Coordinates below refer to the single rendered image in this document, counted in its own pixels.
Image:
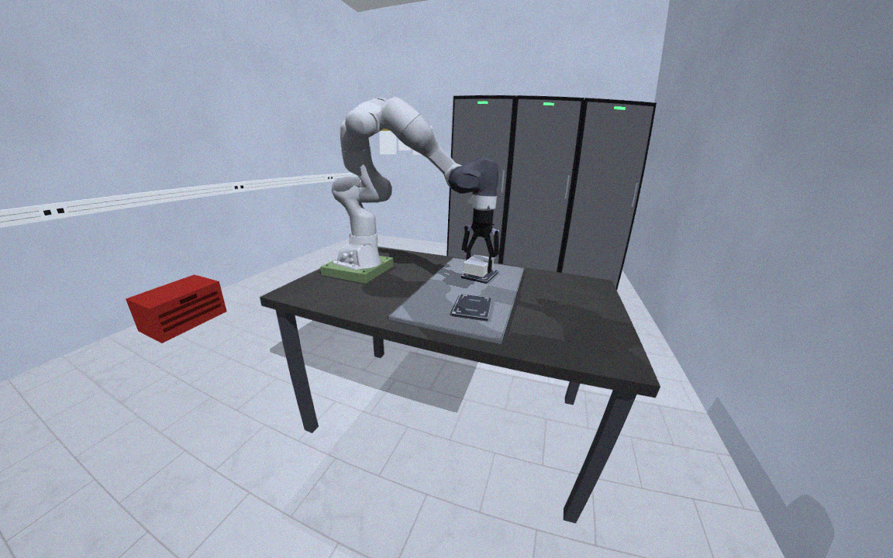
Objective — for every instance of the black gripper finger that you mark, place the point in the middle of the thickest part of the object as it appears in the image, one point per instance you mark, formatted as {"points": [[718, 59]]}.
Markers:
{"points": [[495, 252], [467, 250]]}

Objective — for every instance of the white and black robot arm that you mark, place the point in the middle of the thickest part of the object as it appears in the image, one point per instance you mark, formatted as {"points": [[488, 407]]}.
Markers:
{"points": [[479, 176]]}

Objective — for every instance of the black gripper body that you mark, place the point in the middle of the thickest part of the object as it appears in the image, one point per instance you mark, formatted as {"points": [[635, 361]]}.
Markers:
{"points": [[482, 217]]}

